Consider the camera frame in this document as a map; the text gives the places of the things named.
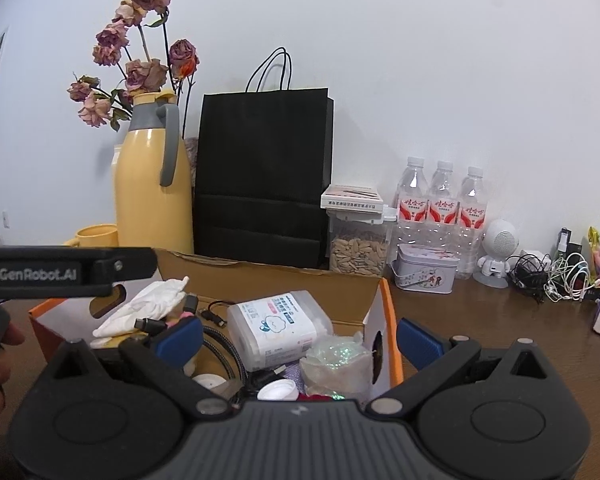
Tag clear seed container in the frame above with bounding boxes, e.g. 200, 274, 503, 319
327, 206, 399, 277

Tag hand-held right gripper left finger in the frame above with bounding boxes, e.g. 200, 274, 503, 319
45, 316, 231, 415

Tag wide white plastic lid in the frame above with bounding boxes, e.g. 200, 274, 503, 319
256, 379, 299, 402

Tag purple patterned wrapping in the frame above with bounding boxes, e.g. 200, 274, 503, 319
182, 137, 201, 181

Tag dried rose bouquet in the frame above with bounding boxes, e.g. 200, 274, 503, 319
67, 0, 201, 133

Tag black cables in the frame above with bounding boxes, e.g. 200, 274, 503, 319
135, 294, 247, 392

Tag clear water bottle red label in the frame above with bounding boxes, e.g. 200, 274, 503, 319
395, 156, 429, 248
427, 161, 459, 251
457, 166, 489, 281

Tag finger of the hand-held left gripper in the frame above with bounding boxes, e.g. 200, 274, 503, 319
107, 246, 159, 283

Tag lavender metal tin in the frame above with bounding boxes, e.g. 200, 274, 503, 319
390, 243, 461, 295

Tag yellow thermos jug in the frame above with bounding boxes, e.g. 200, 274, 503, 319
114, 91, 196, 256

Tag iridescent glitter bag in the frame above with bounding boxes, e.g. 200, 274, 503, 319
300, 331, 375, 402

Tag black paper bag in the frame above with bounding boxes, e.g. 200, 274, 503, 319
194, 47, 335, 271

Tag white round charger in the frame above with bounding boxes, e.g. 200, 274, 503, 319
194, 372, 229, 396

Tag yellow mug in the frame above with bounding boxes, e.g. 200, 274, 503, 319
62, 224, 120, 249

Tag translucent cotton swab box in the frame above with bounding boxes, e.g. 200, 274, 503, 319
226, 290, 334, 372

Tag flat white box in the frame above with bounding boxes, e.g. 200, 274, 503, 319
321, 184, 385, 211

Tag red cardboard box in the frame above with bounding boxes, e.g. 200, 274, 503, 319
28, 247, 405, 402

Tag white robot speaker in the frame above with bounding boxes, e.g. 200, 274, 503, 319
474, 218, 521, 290

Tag white cable tangle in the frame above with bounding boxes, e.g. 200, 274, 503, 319
542, 252, 594, 304

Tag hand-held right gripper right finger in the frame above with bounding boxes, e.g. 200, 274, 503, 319
367, 316, 556, 415

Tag white cloth glove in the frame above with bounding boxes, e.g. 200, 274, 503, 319
92, 276, 190, 339

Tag small black charger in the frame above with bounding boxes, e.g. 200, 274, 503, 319
557, 227, 584, 261

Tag thin black cable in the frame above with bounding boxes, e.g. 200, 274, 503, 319
200, 300, 288, 382

